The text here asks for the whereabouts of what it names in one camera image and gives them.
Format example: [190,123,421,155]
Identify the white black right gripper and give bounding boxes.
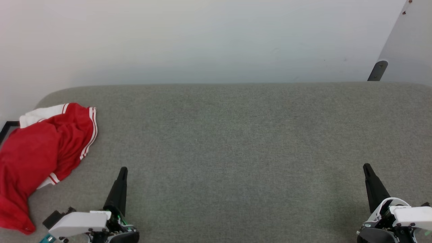
[357,163,432,243]

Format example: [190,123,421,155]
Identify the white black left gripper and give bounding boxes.
[48,166,140,243]

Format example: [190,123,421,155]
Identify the red shirt with white trim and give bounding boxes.
[0,103,98,235]

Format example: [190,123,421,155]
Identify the grey metal bracket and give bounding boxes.
[367,60,389,82]

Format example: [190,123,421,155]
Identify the black metal frame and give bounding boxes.
[0,120,20,145]

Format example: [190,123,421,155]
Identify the grey metal post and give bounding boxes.
[377,0,432,85]

